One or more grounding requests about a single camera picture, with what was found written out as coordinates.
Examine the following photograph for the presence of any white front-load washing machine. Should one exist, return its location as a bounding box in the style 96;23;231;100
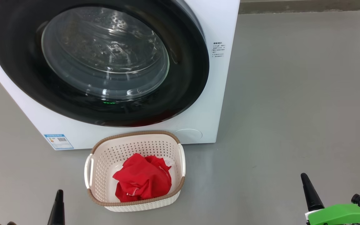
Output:
0;0;240;150

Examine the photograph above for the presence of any red and white garment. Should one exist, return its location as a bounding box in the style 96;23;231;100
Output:
112;153;172;203

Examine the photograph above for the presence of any printed text warning label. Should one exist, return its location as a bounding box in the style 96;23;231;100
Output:
212;42;226;58

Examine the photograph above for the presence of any black round glass washer door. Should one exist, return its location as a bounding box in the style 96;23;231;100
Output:
0;0;210;127

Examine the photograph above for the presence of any cream perforated laundry basket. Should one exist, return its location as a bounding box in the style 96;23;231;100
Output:
84;131;186;212

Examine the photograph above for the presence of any blue energy label sticker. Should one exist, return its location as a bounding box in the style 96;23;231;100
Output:
44;134;74;150

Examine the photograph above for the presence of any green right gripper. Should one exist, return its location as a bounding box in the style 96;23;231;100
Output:
300;173;360;225

